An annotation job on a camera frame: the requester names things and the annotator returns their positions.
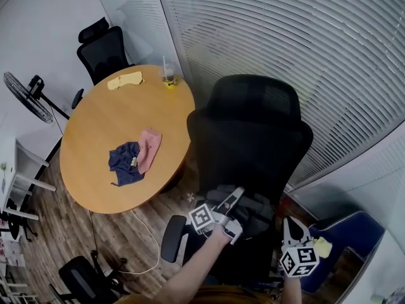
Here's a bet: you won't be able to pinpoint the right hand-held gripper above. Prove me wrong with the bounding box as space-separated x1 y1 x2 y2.
278 217 321 279

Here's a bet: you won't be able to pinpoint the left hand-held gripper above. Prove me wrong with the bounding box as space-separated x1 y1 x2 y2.
189 186 246 246

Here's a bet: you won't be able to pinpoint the black mesh high-back chair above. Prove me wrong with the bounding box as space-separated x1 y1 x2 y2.
160 73 315 284

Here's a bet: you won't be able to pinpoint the person's left forearm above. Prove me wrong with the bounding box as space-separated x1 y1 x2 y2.
148 225 232 304

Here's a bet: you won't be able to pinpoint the person's right forearm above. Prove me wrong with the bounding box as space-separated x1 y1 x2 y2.
283 275 304 304

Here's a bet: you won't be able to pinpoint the blue armchair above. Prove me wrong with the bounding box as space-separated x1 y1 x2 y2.
299 210 386 294

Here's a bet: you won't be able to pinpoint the black armrest office chair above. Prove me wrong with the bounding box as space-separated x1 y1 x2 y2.
49 250 130 304

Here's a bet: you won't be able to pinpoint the black office chair with headrest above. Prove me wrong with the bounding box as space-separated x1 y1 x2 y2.
71 16 135 110

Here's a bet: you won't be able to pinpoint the pale yellow cloth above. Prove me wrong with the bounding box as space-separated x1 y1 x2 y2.
311 236 333 258

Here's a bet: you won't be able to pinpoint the white curved counter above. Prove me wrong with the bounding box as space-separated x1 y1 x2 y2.
338 229 405 304

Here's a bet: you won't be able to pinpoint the pink cloth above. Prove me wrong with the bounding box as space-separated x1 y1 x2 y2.
136 127 163 175

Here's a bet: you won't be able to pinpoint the dark navy shorts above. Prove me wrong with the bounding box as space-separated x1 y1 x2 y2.
108 141 146 188

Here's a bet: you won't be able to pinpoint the clear cup with yellow label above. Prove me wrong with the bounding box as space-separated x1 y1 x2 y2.
161 55 178 90

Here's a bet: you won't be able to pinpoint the round wooden table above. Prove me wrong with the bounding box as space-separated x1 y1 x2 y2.
59 64 196 215

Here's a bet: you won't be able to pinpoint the glass partition with white blinds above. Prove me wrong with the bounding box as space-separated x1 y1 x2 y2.
91 0 405 189

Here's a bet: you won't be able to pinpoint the small white desk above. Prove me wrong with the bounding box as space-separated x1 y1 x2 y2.
0 134 57 221

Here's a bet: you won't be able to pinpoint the black standing fan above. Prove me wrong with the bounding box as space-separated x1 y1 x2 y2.
3 71 70 125

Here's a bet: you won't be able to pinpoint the white power cable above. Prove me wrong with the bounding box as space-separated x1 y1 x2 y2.
118 209 161 275

